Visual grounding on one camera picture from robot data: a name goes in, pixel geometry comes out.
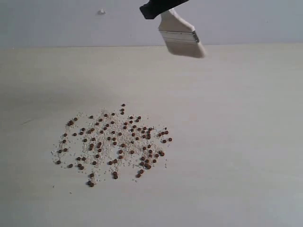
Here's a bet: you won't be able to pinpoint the white paint brush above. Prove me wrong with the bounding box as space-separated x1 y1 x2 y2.
158 9 206 58

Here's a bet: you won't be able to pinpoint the brown beans and crumbs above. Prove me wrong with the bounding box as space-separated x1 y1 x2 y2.
51 103 173 187

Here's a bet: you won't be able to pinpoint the white lump on wall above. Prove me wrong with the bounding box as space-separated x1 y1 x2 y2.
97 9 106 15

